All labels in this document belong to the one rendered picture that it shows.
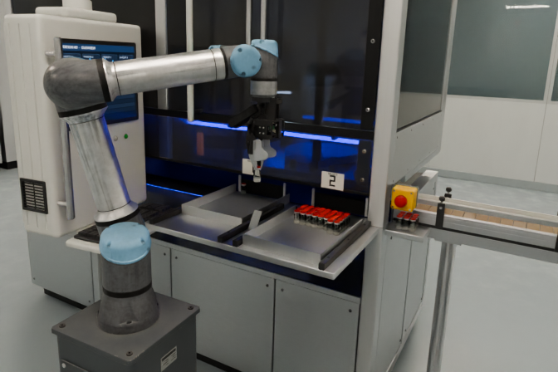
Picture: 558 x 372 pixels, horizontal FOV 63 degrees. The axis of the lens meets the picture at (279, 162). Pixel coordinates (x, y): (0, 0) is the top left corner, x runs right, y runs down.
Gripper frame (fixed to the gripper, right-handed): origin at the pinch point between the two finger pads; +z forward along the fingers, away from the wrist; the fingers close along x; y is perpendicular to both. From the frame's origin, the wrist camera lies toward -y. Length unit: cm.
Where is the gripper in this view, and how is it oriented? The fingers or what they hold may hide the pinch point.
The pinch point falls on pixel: (256, 164)
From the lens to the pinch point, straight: 133.7
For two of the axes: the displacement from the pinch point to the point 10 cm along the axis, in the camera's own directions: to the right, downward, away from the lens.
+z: -0.3, 9.7, 2.2
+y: 8.7, 1.3, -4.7
